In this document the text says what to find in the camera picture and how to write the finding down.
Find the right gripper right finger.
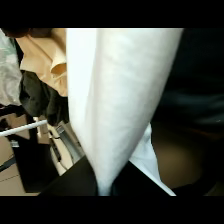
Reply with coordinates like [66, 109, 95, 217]
[111, 160, 172, 197]

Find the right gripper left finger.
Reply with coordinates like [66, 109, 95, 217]
[39, 155, 100, 197]

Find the white T-shirt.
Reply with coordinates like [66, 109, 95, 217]
[65, 28, 185, 197]

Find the black garment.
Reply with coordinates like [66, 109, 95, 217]
[18, 69, 70, 127]

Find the tan garment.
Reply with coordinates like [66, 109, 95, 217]
[15, 28, 70, 98]

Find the silver frame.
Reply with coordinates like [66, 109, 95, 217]
[0, 119, 48, 138]

